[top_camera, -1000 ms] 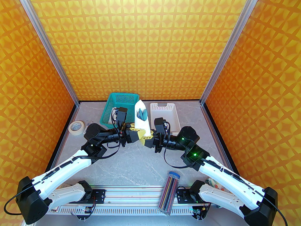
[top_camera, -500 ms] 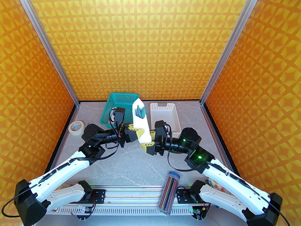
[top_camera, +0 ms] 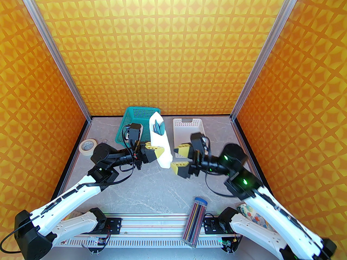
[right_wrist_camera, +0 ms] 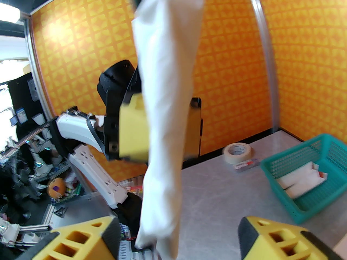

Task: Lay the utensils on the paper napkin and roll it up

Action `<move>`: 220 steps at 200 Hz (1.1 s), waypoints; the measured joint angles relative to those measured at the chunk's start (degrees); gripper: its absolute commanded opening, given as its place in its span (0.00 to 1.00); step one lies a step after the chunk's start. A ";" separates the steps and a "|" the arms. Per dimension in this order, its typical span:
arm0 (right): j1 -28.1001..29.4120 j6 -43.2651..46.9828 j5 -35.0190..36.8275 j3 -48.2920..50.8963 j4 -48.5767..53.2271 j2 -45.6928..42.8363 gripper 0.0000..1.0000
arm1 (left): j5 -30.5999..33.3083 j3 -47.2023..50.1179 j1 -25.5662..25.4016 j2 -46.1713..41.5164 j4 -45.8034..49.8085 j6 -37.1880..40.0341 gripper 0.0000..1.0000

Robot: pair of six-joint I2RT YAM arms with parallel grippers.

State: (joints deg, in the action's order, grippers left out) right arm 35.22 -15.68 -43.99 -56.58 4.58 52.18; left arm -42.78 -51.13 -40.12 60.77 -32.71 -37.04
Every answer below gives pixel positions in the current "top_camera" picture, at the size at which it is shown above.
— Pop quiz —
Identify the white paper napkin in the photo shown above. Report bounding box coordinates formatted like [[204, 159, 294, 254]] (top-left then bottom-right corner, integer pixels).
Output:
[[149, 112, 173, 169]]

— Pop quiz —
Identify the white plastic basket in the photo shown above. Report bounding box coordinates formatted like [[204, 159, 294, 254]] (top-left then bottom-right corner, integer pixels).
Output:
[[173, 118, 206, 149]]

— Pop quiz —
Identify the cream masking tape roll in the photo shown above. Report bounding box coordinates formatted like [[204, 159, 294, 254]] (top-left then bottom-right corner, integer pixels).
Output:
[[79, 139, 96, 157]]

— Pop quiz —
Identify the teal plastic mesh basket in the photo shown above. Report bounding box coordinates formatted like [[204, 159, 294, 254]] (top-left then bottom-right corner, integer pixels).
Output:
[[115, 106, 161, 145]]

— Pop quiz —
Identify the clear case of coloured pencils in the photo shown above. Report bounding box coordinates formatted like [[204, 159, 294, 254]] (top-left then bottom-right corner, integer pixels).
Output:
[[182, 197, 208, 248]]

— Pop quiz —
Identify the patterned tissue pack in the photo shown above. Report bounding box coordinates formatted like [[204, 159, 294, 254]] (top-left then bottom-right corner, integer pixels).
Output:
[[236, 203, 274, 231]]

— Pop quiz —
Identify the white box of coloured markers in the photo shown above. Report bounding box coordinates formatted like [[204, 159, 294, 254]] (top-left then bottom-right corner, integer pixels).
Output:
[[62, 212, 82, 222]]

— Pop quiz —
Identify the small electronics board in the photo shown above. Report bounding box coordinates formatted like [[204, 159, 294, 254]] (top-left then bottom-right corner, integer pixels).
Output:
[[220, 237, 241, 254], [86, 237, 108, 254]]

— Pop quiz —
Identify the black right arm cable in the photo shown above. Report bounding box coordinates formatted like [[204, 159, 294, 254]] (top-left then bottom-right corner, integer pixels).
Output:
[[203, 137, 233, 198]]

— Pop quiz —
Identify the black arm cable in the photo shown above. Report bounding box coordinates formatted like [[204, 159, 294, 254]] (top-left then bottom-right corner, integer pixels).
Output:
[[107, 145, 137, 185], [203, 137, 233, 198]]

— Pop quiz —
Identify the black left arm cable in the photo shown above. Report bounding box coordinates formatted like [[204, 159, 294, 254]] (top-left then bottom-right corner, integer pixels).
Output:
[[107, 145, 137, 185]]

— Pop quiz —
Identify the aluminium mounting rail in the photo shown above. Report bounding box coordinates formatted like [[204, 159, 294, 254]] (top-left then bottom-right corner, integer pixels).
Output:
[[61, 213, 242, 238]]

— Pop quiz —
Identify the white slotted cable duct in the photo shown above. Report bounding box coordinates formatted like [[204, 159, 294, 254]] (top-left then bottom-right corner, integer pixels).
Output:
[[65, 237, 244, 248]]

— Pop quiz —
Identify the aluminium frame post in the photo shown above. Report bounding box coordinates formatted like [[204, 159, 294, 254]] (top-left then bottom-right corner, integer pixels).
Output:
[[13, 0, 92, 122], [230, 0, 306, 121]]

